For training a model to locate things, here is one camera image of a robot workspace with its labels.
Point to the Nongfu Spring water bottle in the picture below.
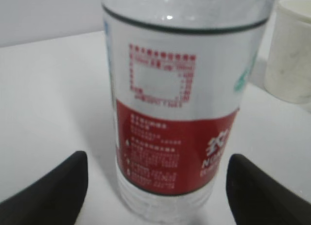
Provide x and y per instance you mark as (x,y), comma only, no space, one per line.
(178,69)

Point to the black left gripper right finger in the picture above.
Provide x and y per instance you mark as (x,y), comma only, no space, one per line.
(257,199)

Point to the white paper cup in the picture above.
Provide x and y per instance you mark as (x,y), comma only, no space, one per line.
(288,73)

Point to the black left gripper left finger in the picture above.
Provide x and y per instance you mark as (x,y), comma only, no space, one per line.
(55,199)

